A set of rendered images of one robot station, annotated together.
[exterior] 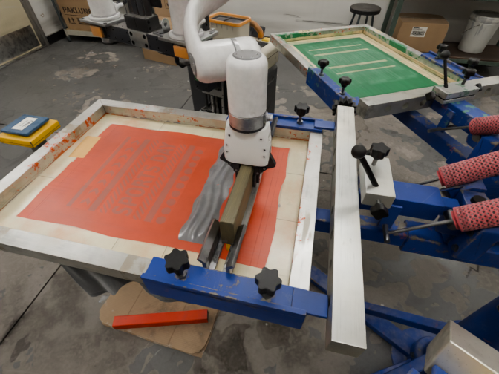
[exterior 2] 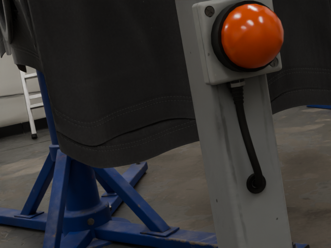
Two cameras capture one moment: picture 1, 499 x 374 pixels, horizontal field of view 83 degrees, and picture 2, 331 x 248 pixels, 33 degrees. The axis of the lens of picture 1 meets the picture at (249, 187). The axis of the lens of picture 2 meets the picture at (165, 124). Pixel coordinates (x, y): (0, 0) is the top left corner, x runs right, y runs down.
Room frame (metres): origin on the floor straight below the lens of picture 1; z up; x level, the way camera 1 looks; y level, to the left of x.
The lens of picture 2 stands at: (1.03, 1.04, 0.66)
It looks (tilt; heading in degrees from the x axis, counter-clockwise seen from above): 9 degrees down; 239
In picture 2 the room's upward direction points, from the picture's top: 10 degrees counter-clockwise
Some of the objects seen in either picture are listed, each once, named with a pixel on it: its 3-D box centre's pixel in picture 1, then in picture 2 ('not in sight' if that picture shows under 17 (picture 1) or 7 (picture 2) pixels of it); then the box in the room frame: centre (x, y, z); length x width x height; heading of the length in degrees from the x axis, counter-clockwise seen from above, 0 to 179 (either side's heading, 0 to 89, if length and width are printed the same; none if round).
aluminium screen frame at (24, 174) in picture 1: (168, 174); not in sight; (0.55, 0.22, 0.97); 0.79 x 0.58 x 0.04; 77
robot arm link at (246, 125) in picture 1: (250, 115); not in sight; (0.50, 0.00, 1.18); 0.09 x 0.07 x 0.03; 77
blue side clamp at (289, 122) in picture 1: (273, 127); not in sight; (0.77, -0.08, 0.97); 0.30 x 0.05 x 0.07; 77
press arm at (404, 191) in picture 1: (395, 197); not in sight; (0.43, -0.33, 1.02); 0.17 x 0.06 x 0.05; 77
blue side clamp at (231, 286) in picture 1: (224, 290); not in sight; (0.23, 0.05, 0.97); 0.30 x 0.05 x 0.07; 77
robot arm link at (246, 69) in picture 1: (245, 73); not in sight; (0.54, 0.01, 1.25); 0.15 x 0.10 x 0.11; 20
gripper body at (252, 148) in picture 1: (247, 139); not in sight; (0.50, 0.00, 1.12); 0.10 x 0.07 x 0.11; 77
